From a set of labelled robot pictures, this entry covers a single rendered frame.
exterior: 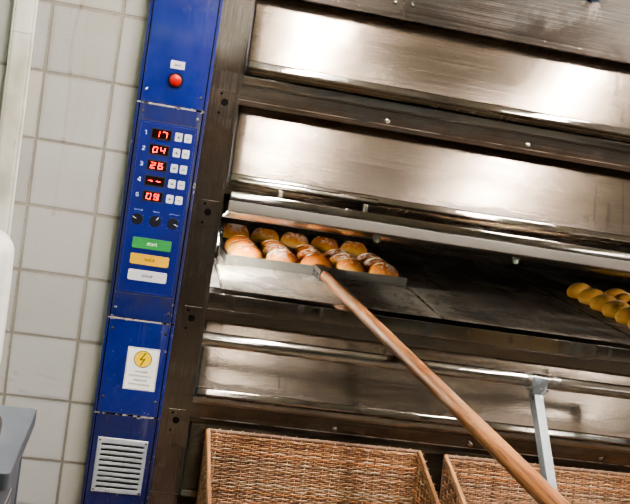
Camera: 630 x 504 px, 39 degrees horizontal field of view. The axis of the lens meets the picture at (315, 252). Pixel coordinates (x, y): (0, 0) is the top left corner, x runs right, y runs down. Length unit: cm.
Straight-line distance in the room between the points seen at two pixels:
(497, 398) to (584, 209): 53
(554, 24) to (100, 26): 108
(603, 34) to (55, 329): 151
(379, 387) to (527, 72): 86
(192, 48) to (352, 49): 37
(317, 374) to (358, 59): 77
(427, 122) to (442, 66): 14
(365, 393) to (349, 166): 57
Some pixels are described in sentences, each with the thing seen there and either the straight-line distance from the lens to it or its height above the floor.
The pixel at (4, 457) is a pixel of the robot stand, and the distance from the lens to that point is 109.
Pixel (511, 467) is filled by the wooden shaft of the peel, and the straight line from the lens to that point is 134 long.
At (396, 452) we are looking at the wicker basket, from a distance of 232.
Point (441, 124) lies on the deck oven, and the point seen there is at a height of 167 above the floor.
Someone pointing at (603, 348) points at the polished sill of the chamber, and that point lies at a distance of 245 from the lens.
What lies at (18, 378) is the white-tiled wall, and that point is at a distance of 226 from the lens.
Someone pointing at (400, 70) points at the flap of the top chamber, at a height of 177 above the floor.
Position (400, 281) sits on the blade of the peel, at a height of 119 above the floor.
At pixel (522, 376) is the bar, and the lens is 197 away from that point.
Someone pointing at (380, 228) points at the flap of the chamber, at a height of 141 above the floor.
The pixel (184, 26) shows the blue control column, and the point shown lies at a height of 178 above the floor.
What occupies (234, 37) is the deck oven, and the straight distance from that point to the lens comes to 213.
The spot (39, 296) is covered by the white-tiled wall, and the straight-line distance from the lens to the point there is 220.
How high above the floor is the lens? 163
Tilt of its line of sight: 8 degrees down
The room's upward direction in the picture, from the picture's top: 10 degrees clockwise
